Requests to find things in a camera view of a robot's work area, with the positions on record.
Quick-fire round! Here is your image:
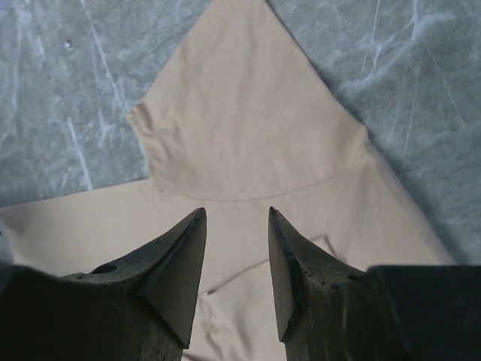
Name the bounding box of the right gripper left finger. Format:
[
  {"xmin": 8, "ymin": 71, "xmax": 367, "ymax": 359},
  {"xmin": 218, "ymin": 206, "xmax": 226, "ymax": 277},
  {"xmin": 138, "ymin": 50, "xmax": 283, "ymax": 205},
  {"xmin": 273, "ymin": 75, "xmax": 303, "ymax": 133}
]
[{"xmin": 1, "ymin": 208, "xmax": 207, "ymax": 360}]

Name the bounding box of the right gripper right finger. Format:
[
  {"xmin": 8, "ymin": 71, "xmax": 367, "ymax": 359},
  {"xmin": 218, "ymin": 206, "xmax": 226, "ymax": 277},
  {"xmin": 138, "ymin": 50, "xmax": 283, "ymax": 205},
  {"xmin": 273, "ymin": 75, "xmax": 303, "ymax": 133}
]
[{"xmin": 268, "ymin": 208, "xmax": 480, "ymax": 360}]

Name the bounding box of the beige t shirt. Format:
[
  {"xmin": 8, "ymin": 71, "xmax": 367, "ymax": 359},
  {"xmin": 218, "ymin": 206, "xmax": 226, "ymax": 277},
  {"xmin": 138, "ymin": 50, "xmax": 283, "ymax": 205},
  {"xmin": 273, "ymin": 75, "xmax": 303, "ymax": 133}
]
[{"xmin": 1, "ymin": 1, "xmax": 452, "ymax": 360}]

